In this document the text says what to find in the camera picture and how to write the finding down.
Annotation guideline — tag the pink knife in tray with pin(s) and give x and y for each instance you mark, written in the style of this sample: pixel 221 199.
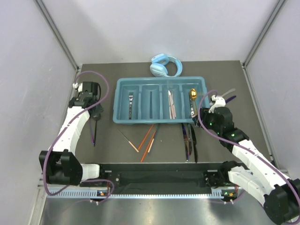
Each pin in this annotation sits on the pink knife in tray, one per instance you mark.
pixel 172 111

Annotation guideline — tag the patterned fork in tray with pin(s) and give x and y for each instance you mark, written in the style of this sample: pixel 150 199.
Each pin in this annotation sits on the patterned fork in tray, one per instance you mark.
pixel 131 96

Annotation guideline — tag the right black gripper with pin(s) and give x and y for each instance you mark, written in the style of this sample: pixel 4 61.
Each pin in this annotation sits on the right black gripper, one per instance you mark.
pixel 204 116

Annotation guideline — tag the dark blue utensil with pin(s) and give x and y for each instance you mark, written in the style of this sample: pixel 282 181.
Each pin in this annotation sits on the dark blue utensil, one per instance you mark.
pixel 231 98

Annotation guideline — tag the orange chopstick long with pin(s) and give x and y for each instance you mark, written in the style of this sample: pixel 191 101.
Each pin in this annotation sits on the orange chopstick long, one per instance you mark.
pixel 145 137

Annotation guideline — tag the dark chopstick in tray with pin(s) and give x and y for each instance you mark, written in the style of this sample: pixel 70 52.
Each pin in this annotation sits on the dark chopstick in tray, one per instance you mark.
pixel 151 104

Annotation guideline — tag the blue plastic cutlery tray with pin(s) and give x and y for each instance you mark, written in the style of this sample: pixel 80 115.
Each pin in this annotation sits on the blue plastic cutlery tray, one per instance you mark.
pixel 141 87

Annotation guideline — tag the orange chopstick lower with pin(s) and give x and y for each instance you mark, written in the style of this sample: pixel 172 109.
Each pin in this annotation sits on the orange chopstick lower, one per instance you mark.
pixel 148 146

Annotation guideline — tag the black spoon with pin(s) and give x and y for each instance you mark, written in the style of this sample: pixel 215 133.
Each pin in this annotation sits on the black spoon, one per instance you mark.
pixel 95 129

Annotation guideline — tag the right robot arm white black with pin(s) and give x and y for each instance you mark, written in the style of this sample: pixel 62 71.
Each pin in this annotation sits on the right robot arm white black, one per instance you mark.
pixel 278 194

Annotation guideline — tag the silver grey knife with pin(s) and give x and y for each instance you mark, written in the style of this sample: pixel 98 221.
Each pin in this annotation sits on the silver grey knife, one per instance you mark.
pixel 189 139

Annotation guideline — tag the black knife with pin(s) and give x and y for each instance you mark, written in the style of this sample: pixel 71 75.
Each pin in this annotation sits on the black knife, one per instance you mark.
pixel 194 144

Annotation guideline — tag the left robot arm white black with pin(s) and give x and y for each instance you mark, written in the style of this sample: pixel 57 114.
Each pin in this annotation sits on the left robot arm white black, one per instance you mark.
pixel 59 164

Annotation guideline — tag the gold spoon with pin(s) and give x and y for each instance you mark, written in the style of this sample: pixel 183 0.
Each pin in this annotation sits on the gold spoon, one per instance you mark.
pixel 192 97

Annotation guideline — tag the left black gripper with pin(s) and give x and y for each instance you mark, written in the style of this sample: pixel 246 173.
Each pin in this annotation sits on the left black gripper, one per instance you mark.
pixel 99 110

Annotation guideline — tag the light blue headphones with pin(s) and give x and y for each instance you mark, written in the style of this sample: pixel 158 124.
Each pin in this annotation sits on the light blue headphones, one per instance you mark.
pixel 159 62

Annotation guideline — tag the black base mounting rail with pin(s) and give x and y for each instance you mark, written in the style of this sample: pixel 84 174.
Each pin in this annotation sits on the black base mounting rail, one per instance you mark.
pixel 160 178

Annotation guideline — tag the iridescent knife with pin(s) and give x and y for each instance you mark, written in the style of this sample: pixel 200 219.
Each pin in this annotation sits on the iridescent knife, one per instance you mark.
pixel 185 138

